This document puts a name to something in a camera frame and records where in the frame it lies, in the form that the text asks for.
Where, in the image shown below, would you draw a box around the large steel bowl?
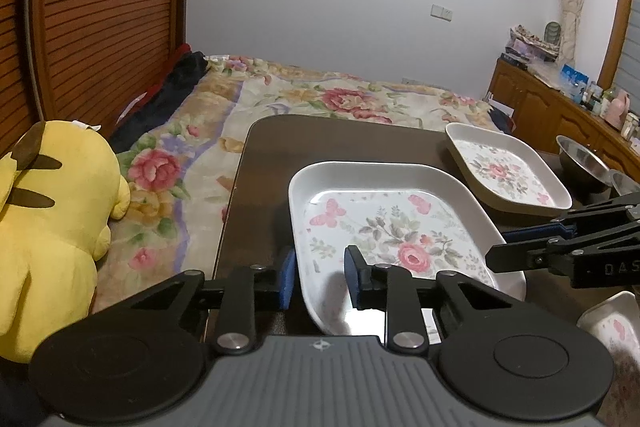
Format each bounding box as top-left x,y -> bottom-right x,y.
555,135 -> 611,194

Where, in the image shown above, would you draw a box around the floral tray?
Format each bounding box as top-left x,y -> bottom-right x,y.
288,161 -> 526,336
577,291 -> 639,363
445,122 -> 573,218

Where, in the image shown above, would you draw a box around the small steel bowl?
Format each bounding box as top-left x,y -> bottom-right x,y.
608,169 -> 640,198

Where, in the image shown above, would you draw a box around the floral tray back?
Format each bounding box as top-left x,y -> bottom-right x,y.
445,122 -> 573,218

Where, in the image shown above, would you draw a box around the wooden sideboard cabinet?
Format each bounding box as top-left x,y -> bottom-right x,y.
487,58 -> 640,180

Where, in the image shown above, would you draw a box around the pink bottle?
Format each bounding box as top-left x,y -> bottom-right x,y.
604,89 -> 630,131

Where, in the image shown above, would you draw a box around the white paper box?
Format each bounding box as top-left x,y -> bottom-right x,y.
484,91 -> 515,133

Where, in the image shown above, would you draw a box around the floral bed quilt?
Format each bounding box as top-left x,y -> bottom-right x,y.
94,55 -> 495,310

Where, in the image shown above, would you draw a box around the blue box on sideboard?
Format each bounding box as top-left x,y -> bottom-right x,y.
559,64 -> 589,103

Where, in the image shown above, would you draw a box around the pile of folded fabrics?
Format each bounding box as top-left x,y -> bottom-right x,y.
506,25 -> 560,62

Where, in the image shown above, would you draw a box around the dark clothes on bed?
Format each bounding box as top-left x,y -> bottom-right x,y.
108,46 -> 208,153

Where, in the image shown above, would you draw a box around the yellow pikachu plush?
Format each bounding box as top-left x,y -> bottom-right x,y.
1,120 -> 130,363

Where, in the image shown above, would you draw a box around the white wall switch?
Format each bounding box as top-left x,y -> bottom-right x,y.
431,4 -> 452,22

